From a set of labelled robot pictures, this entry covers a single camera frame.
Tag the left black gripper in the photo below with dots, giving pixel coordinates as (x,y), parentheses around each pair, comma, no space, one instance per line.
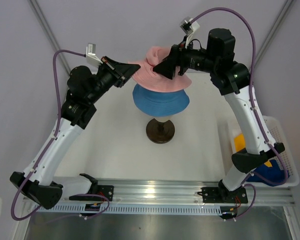
(120,71)

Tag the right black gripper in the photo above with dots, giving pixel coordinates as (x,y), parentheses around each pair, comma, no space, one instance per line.
(167,67)

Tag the pink bucket hat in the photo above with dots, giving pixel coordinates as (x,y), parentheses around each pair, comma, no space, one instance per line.
(150,80)

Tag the blue bucket hat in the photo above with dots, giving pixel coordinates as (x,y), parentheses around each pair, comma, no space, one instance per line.
(159,104)

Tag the cream mannequin head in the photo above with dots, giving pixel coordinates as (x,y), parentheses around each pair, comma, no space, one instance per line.
(160,130)

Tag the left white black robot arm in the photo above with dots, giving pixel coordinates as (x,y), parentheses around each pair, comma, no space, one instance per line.
(38,181)

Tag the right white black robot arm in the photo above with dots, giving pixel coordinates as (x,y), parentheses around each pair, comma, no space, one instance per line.
(233,82)

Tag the yellow hat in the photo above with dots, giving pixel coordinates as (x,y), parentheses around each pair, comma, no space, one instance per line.
(240,142)

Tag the dark blue hat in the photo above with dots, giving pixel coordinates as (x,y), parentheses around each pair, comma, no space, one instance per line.
(269,173)

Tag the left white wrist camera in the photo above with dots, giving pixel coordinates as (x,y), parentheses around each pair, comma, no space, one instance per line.
(91,56)

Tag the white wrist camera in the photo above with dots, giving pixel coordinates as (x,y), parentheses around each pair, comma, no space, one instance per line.
(91,56)
(189,29)

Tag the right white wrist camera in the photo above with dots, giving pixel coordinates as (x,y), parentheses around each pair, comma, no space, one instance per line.
(189,29)

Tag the left aluminium corner post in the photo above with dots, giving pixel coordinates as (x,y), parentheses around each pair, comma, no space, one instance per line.
(49,34)

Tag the aluminium corner post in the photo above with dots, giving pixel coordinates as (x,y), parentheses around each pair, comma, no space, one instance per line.
(266,18)
(49,34)

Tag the aluminium mounting rail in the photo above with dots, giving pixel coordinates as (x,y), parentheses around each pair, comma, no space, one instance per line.
(161,192)

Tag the right aluminium corner post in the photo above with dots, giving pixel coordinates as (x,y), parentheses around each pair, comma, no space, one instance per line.
(266,18)

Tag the white slotted cable duct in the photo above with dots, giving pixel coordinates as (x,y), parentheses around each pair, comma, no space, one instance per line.
(120,208)

